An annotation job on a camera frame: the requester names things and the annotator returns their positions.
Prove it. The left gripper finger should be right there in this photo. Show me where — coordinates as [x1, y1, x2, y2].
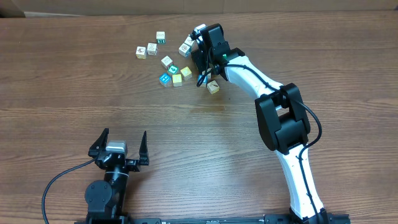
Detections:
[88, 128, 109, 157]
[139, 131, 149, 166]

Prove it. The block with yellow side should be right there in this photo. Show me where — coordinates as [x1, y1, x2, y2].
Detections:
[136, 46, 147, 59]

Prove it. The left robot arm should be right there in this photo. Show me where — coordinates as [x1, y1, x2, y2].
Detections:
[85, 128, 149, 223]

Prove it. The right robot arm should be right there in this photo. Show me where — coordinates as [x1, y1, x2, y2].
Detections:
[190, 24, 328, 223]

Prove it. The far plain wooden block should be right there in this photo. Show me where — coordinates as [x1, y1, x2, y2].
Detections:
[184, 36, 195, 48]

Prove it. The plain wooden block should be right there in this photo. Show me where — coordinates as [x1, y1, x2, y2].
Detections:
[184, 36, 195, 48]
[202, 70, 211, 79]

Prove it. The block with blue side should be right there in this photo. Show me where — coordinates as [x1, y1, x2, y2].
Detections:
[178, 44, 191, 57]

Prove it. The yellow top block right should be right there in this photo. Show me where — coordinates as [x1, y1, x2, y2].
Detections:
[180, 67, 192, 80]

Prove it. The plain wooden block right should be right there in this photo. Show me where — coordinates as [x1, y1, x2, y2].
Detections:
[202, 70, 211, 79]

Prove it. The blue top 5 block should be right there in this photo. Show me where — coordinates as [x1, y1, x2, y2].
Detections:
[197, 75, 208, 87]

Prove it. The green top number block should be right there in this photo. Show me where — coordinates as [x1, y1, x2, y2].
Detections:
[167, 65, 179, 75]

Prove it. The yellow top block left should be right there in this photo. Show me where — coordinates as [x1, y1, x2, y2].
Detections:
[172, 74, 182, 87]

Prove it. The wooden block near centre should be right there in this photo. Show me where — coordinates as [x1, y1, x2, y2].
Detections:
[161, 55, 174, 70]

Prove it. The block with tool drawing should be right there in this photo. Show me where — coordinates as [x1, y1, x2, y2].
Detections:
[206, 80, 220, 94]

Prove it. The blue top block left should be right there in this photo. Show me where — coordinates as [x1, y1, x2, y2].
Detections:
[159, 73, 172, 87]

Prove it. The block with green R side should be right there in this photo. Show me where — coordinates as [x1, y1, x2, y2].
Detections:
[156, 31, 165, 44]

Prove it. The block with red side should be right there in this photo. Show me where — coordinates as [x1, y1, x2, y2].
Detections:
[147, 43, 158, 55]

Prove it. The cardboard backdrop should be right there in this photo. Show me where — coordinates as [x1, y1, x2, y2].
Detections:
[1, 0, 397, 17]

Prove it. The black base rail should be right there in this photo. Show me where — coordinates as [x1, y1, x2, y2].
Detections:
[74, 213, 351, 224]

